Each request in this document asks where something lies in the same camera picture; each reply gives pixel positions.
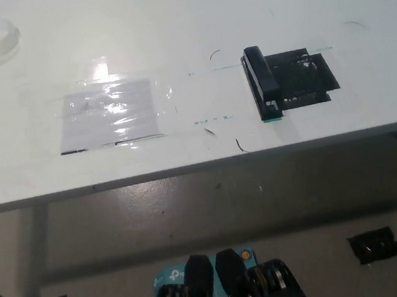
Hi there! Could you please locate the black stapler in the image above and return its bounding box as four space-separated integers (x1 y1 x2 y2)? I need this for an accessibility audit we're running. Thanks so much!
238 42 286 124

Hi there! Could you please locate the black tape mark patch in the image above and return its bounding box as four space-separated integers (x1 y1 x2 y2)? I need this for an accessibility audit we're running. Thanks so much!
264 42 343 113

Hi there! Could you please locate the grey table leg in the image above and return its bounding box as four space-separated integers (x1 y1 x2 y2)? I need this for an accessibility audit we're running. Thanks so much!
11 202 60 297

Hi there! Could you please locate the teal router box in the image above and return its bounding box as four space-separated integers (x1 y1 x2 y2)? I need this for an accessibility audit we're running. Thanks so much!
147 246 263 297

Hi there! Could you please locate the white paper sheet under film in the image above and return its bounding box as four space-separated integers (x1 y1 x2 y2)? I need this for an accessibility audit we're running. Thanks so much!
53 77 167 156

